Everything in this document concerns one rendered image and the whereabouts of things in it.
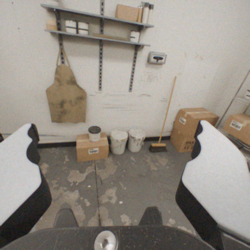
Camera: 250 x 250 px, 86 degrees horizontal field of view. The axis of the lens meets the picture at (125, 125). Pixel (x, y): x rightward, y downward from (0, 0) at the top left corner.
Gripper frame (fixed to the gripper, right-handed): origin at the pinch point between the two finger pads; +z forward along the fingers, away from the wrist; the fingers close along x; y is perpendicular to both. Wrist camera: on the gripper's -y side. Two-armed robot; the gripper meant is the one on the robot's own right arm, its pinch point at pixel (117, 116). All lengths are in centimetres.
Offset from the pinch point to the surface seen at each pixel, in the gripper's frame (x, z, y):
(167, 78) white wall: 74, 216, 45
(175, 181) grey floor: 79, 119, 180
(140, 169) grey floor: 27, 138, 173
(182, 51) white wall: 91, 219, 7
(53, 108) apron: -101, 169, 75
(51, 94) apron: -99, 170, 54
